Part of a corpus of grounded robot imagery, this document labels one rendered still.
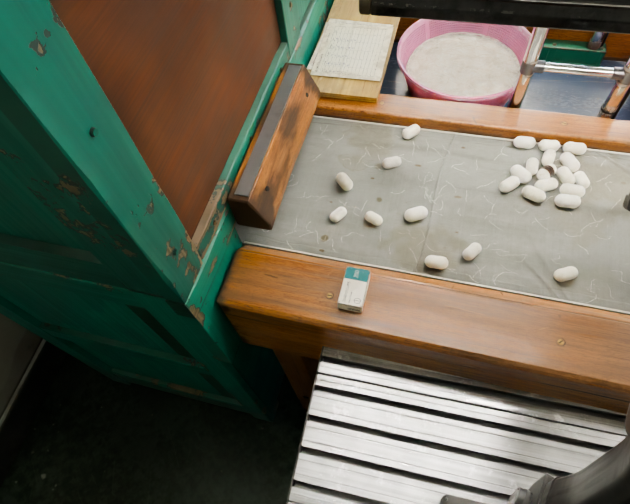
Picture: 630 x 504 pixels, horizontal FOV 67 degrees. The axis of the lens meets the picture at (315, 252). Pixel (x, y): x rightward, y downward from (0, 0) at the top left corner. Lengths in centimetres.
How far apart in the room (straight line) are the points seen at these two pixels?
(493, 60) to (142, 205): 79
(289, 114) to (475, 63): 43
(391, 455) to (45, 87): 60
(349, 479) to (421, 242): 36
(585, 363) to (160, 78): 61
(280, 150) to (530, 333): 45
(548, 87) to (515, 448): 72
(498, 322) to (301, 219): 34
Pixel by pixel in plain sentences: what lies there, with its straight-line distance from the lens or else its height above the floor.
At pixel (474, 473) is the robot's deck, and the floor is 67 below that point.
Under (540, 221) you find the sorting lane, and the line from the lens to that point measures 83.
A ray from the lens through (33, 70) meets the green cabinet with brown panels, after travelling 40.
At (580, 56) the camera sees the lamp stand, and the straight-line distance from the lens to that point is 120.
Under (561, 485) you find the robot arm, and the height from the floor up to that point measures 85.
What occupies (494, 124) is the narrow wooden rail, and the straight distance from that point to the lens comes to 91.
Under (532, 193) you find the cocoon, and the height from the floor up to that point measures 76.
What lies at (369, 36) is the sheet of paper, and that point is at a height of 78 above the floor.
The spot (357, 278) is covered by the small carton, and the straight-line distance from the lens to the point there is 68.
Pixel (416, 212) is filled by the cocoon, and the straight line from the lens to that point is 77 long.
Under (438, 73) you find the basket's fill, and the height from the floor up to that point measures 73.
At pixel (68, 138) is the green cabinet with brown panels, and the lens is 43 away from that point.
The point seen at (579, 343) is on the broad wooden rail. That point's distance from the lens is 72.
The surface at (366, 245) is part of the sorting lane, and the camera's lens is 76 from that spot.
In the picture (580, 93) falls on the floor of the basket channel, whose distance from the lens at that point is 115.
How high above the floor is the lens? 139
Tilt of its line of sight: 59 degrees down
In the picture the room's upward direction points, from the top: 11 degrees counter-clockwise
